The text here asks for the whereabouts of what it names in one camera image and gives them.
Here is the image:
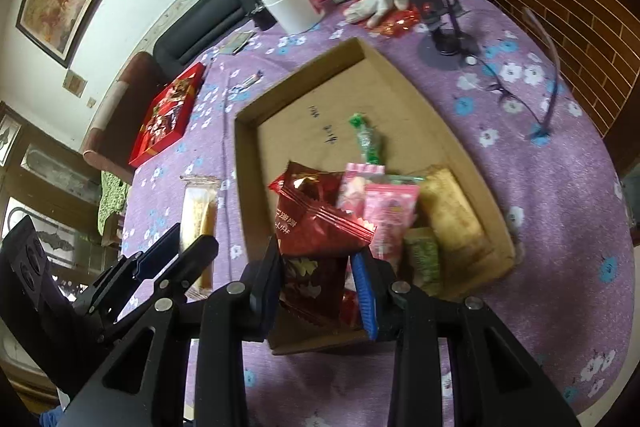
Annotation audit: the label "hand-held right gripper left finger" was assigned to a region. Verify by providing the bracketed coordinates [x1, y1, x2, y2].
[70, 237, 284, 427]

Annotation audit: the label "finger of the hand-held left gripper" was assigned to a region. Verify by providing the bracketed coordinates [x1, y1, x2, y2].
[92, 222, 182, 294]
[100, 234, 221, 344]

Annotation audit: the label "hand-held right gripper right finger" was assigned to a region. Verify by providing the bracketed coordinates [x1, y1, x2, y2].
[350, 251, 581, 427]

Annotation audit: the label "beige cracker packet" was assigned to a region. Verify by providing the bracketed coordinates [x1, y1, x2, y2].
[416, 165, 487, 254]
[178, 175, 222, 301]

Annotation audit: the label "brown foil snack packet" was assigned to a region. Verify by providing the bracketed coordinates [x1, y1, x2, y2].
[278, 254, 349, 328]

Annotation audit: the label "green snack packet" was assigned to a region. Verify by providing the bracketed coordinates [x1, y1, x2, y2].
[403, 227, 444, 299]

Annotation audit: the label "small pink snack packet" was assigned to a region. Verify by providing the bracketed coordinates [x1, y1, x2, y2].
[363, 183, 421, 277]

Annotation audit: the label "maroon snack packet white print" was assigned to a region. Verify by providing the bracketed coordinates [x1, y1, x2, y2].
[268, 161, 377, 259]

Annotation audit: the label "large pink snack packet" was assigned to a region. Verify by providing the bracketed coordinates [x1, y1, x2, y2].
[336, 162, 387, 214]

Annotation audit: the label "green candy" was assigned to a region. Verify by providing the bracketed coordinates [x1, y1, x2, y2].
[348, 113, 387, 168]

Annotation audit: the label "shallow cardboard box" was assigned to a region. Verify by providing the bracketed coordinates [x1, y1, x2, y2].
[234, 38, 516, 355]

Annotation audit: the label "green cushioned wooden stool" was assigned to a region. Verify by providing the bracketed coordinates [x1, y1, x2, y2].
[97, 169, 132, 249]

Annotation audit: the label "red gift box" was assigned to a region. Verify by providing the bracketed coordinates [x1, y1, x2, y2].
[128, 62, 207, 168]

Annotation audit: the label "wooden glass cabinet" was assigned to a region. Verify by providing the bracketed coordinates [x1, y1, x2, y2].
[0, 101, 128, 408]

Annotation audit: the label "pile of assorted wrapped sweets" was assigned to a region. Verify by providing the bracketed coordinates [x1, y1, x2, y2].
[142, 74, 201, 148]

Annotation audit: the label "brown armchair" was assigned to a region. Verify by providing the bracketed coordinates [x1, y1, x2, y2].
[82, 52, 166, 182]

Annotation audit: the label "purple floral tablecloth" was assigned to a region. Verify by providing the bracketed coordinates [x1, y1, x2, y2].
[117, 0, 626, 427]

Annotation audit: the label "grey flat card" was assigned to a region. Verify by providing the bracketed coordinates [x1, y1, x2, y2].
[217, 32, 255, 56]

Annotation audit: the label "white plastic jar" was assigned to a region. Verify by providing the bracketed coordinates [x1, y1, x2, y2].
[258, 0, 323, 35]

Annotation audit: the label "red foil wrapper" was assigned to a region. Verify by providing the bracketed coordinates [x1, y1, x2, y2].
[372, 4, 424, 38]

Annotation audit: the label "eyeglasses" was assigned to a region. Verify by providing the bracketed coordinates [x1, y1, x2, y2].
[480, 7, 564, 144]

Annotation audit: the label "small wall plaque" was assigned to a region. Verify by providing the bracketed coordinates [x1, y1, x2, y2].
[62, 73, 87, 96]

